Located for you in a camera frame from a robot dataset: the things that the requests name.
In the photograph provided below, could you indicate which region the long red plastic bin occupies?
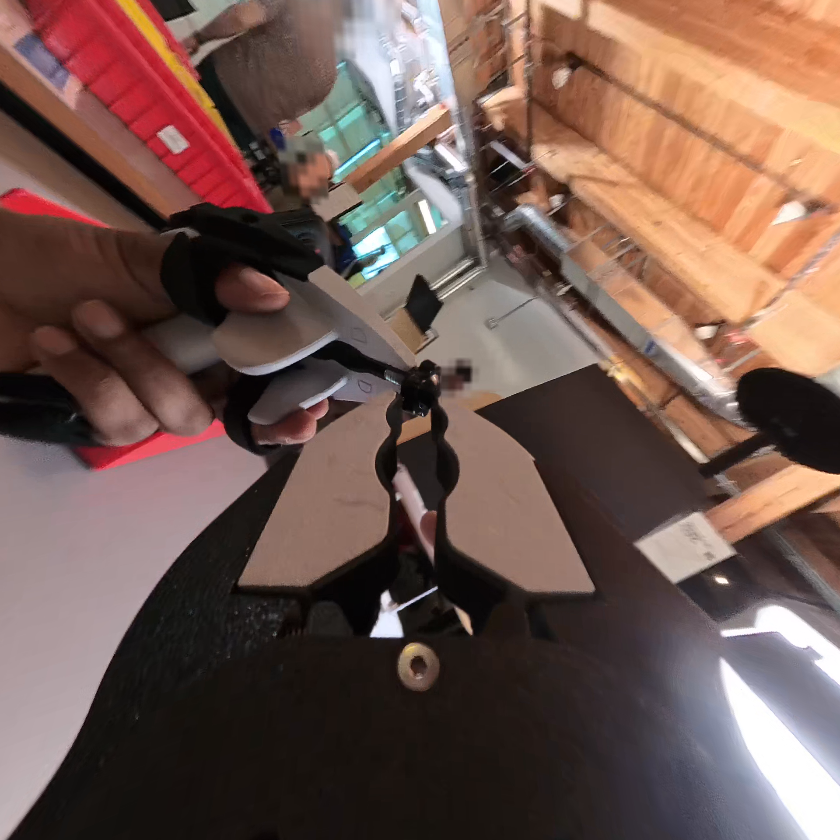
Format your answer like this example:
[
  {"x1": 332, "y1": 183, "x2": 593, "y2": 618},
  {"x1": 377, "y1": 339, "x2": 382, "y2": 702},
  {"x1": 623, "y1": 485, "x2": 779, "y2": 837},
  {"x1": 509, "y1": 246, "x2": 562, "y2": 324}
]
[{"x1": 26, "y1": 0, "x2": 273, "y2": 214}]

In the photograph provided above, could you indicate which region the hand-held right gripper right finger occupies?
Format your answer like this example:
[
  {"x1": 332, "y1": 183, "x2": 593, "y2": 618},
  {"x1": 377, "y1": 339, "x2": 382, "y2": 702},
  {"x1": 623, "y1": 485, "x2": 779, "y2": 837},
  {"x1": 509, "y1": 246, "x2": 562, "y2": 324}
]
[{"x1": 430, "y1": 397, "x2": 597, "y2": 597}]

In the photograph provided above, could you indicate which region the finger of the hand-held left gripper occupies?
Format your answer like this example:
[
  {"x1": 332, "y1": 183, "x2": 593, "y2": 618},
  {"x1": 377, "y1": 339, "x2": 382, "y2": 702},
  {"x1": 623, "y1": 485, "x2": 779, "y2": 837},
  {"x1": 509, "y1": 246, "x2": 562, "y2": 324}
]
[
  {"x1": 248, "y1": 369, "x2": 398, "y2": 427},
  {"x1": 213, "y1": 266, "x2": 419, "y2": 376}
]

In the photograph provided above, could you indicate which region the person's left hand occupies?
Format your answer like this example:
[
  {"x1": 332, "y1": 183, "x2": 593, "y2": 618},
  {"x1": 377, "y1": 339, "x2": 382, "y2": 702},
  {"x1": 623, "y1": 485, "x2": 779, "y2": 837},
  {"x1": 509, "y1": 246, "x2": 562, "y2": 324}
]
[{"x1": 0, "y1": 210, "x2": 329, "y2": 447}]

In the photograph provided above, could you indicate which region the black round disc on arm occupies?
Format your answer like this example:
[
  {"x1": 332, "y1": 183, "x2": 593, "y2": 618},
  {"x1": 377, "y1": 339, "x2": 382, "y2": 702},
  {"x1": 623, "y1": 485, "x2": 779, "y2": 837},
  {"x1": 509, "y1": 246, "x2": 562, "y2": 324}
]
[{"x1": 699, "y1": 367, "x2": 840, "y2": 479}]

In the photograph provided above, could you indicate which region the silver ventilation duct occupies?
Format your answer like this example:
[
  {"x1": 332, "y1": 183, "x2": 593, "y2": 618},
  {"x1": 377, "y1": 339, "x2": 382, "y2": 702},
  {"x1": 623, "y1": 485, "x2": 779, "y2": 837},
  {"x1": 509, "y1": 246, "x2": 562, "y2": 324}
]
[{"x1": 505, "y1": 203, "x2": 736, "y2": 421}]

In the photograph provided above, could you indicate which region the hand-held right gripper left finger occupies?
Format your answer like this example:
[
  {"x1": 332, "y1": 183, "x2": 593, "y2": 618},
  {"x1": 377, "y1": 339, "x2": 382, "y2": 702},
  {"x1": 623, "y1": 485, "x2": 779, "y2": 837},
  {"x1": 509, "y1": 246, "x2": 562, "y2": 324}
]
[{"x1": 238, "y1": 394, "x2": 403, "y2": 597}]

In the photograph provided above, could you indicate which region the wooden table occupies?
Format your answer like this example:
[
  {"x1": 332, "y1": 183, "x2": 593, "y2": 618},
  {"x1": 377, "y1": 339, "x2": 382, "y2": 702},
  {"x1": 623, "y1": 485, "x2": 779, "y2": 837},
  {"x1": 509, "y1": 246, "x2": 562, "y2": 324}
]
[{"x1": 0, "y1": 46, "x2": 198, "y2": 217}]

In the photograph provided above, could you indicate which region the studio light panel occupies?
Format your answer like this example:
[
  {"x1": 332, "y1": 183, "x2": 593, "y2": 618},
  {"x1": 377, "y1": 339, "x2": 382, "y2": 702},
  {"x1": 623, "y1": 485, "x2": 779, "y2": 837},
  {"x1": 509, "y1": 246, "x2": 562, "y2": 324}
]
[{"x1": 718, "y1": 604, "x2": 840, "y2": 798}]

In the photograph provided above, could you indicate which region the black board with wooden rim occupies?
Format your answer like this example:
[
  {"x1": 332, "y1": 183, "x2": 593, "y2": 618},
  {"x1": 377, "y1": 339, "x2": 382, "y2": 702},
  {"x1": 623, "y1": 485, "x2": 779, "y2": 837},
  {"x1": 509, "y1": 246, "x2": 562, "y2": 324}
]
[{"x1": 397, "y1": 364, "x2": 729, "y2": 592}]

